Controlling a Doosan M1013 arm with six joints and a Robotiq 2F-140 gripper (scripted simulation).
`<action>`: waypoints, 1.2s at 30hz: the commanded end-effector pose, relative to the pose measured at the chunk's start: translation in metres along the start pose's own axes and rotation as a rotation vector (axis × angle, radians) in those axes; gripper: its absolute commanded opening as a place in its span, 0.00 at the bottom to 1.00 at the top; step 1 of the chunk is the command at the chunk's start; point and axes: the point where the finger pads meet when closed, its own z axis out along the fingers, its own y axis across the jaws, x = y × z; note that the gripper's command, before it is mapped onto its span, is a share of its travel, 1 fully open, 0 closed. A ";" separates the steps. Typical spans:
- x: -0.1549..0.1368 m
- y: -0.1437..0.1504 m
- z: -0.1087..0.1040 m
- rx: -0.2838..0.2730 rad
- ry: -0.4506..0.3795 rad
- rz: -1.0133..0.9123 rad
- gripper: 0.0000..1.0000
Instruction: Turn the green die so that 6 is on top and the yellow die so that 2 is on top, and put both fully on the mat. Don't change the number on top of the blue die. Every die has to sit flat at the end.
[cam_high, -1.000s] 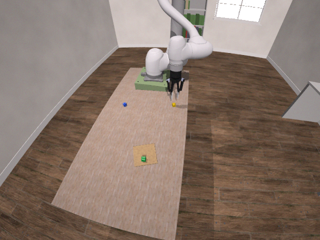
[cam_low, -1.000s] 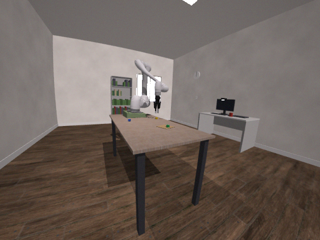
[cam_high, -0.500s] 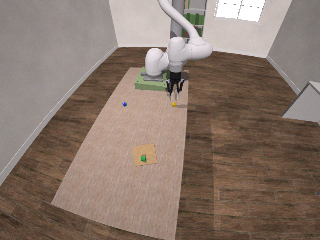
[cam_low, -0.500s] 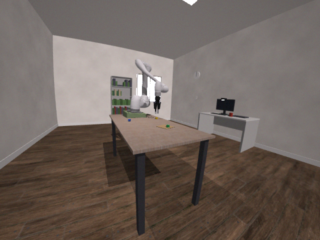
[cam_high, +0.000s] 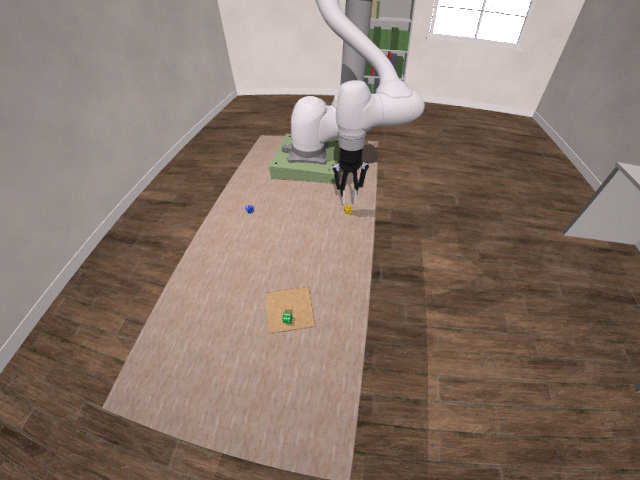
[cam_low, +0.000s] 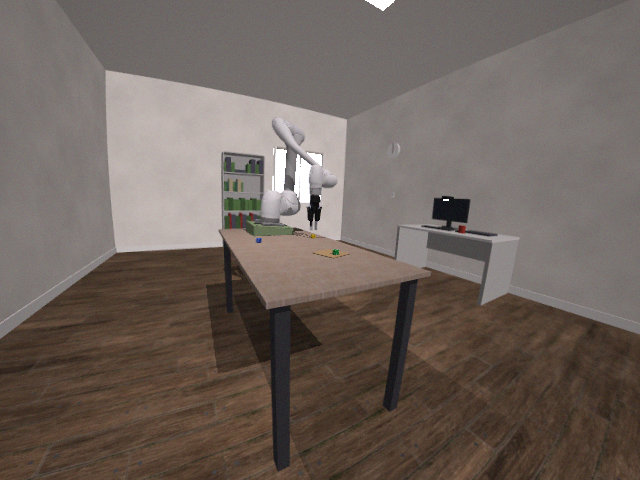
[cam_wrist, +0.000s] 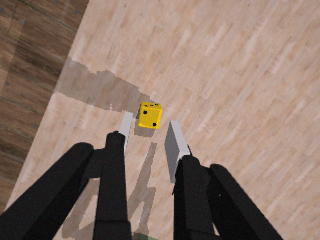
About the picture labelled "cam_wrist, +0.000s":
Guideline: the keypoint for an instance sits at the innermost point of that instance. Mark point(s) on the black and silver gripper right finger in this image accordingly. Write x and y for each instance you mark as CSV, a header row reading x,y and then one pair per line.
x,y
235,217

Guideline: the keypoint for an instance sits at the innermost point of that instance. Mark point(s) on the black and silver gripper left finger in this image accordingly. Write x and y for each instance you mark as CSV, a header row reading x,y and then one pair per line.
x,y
41,210

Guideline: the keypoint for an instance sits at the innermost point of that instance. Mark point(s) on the yellow die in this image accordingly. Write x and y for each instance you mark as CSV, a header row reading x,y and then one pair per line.
x,y
150,115

